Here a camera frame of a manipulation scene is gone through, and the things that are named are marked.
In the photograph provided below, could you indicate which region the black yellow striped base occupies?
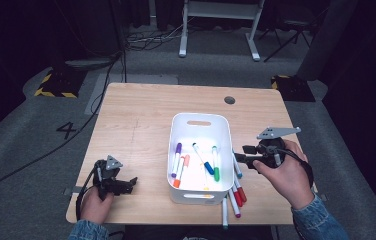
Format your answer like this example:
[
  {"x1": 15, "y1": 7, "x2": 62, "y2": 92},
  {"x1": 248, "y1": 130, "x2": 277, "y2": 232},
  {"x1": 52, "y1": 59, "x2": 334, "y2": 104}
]
[
  {"x1": 270, "y1": 74, "x2": 316, "y2": 103},
  {"x1": 33, "y1": 68, "x2": 88, "y2": 99}
]

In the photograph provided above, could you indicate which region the sky blue marker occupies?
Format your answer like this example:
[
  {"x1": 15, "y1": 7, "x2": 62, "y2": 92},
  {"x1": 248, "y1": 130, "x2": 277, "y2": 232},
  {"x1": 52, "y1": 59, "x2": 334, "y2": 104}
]
[{"x1": 231, "y1": 151, "x2": 244, "y2": 180}]

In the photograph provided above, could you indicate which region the black stand pole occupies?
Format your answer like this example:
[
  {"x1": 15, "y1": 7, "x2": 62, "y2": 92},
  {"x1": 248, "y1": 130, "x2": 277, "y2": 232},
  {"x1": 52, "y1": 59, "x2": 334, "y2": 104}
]
[{"x1": 109, "y1": 0, "x2": 128, "y2": 83}]

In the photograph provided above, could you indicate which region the hand-held gripper cable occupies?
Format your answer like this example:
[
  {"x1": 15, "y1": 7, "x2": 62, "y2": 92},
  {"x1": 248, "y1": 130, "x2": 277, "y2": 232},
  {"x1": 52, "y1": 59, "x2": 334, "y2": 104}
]
[
  {"x1": 75, "y1": 159, "x2": 102, "y2": 222},
  {"x1": 274, "y1": 148, "x2": 315, "y2": 198}
]

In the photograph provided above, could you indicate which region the right hand-held gripper cable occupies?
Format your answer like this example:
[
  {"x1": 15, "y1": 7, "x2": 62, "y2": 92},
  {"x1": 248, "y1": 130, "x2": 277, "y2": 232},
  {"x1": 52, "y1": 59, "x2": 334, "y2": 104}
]
[{"x1": 274, "y1": 148, "x2": 315, "y2": 198}]

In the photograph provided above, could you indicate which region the grey column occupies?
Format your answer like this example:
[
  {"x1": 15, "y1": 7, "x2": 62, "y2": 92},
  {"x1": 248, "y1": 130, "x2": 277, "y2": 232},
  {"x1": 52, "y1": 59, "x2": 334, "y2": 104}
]
[{"x1": 296, "y1": 0, "x2": 359, "y2": 82}]

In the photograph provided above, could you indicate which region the person's left hand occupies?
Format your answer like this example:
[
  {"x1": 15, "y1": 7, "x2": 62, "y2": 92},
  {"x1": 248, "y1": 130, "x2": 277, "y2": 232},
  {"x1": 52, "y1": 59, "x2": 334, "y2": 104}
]
[{"x1": 80, "y1": 185, "x2": 116, "y2": 226}]

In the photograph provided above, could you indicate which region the red marker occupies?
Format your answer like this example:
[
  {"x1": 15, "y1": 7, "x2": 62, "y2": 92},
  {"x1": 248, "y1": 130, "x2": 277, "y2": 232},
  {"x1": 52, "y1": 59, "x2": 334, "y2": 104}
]
[
  {"x1": 229, "y1": 188, "x2": 244, "y2": 208},
  {"x1": 234, "y1": 178, "x2": 248, "y2": 204}
]

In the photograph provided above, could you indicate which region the person's dark clothing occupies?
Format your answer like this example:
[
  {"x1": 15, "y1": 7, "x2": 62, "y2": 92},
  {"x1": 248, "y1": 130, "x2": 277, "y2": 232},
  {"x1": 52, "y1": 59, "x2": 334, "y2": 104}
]
[{"x1": 122, "y1": 224, "x2": 274, "y2": 240}]

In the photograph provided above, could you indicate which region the person's right hand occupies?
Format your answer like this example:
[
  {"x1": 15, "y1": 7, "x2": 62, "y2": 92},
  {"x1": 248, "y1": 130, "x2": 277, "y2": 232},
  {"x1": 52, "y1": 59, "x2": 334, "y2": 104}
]
[{"x1": 252, "y1": 138, "x2": 315, "y2": 211}]

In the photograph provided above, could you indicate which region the orange marker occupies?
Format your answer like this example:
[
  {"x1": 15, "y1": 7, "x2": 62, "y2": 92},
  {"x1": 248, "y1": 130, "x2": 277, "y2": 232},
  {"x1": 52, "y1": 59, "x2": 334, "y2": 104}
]
[{"x1": 172, "y1": 156, "x2": 186, "y2": 189}]

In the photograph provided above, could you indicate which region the left hand-held gripper cable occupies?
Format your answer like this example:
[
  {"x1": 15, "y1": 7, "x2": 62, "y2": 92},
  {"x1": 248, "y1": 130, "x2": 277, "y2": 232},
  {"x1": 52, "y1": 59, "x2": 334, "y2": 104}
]
[{"x1": 75, "y1": 159, "x2": 102, "y2": 222}]

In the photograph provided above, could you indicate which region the pink marker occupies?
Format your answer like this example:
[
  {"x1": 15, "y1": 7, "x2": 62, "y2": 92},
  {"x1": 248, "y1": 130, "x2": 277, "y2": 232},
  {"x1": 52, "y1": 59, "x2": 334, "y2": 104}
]
[{"x1": 179, "y1": 153, "x2": 191, "y2": 184}]

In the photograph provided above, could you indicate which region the magenta marker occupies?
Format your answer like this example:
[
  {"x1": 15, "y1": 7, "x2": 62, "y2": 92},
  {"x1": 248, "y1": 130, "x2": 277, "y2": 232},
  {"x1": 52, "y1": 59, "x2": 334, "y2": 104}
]
[{"x1": 228, "y1": 189, "x2": 242, "y2": 219}]

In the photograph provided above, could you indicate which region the grey flat stand base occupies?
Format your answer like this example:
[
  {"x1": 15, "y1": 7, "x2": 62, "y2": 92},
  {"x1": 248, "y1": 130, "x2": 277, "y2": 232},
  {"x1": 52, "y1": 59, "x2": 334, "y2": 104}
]
[{"x1": 64, "y1": 57, "x2": 115, "y2": 72}]

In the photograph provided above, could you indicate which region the yellow marker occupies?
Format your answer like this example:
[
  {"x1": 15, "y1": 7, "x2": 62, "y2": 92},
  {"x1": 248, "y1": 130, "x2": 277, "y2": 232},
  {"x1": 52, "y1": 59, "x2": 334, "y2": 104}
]
[{"x1": 200, "y1": 162, "x2": 210, "y2": 192}]

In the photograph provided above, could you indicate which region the white metal desk frame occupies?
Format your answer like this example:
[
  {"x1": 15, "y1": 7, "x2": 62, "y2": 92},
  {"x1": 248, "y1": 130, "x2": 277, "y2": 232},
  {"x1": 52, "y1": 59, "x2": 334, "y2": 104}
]
[{"x1": 178, "y1": 0, "x2": 266, "y2": 63}]

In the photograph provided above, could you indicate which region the purple marker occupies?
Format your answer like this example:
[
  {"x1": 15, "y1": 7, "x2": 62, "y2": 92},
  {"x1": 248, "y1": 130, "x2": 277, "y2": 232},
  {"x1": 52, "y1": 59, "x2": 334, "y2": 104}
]
[{"x1": 170, "y1": 142, "x2": 183, "y2": 179}]

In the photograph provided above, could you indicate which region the dark green marker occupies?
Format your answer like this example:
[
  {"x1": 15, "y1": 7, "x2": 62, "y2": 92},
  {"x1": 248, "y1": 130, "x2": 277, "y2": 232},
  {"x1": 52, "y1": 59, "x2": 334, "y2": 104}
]
[{"x1": 221, "y1": 196, "x2": 229, "y2": 230}]

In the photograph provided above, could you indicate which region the long black floor cable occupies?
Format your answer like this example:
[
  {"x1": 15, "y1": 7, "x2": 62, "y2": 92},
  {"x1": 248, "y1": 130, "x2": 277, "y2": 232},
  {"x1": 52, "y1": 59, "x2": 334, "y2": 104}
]
[{"x1": 0, "y1": 49, "x2": 124, "y2": 204}]

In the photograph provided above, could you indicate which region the white plastic storage bin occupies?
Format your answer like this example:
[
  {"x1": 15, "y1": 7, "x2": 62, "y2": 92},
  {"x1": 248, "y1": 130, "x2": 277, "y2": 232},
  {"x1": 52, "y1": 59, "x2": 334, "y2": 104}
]
[{"x1": 166, "y1": 112, "x2": 236, "y2": 206}]

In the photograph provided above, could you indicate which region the light green marker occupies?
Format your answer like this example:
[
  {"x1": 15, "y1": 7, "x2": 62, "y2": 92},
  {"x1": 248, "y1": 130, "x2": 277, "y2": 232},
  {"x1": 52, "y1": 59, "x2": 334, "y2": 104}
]
[{"x1": 211, "y1": 145, "x2": 221, "y2": 183}]

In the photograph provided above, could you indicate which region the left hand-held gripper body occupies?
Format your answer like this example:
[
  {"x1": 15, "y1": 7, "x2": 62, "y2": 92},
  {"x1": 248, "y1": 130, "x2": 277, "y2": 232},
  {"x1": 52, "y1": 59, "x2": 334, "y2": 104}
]
[{"x1": 92, "y1": 154, "x2": 127, "y2": 201}]

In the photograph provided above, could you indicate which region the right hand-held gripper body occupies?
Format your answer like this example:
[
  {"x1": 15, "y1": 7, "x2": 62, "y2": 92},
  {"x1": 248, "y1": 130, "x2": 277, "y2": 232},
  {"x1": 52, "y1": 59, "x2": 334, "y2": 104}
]
[{"x1": 256, "y1": 126, "x2": 302, "y2": 169}]

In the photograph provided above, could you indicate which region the bundle of floor cables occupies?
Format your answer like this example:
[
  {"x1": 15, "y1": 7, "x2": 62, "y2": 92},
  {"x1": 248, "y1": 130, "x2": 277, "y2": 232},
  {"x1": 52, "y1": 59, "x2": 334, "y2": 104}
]
[{"x1": 124, "y1": 19, "x2": 190, "y2": 53}]

